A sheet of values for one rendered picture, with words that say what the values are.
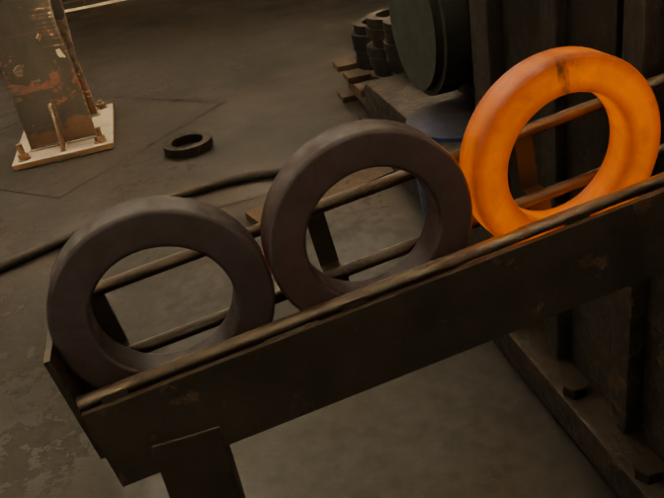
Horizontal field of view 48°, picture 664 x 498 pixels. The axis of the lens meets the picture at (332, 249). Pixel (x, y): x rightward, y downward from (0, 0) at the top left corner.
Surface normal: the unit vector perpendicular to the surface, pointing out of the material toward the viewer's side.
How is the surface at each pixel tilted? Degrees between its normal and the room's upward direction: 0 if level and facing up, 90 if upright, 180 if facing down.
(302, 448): 0
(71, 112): 90
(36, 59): 90
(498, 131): 90
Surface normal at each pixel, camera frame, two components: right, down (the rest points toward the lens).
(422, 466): -0.15, -0.86
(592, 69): 0.29, 0.43
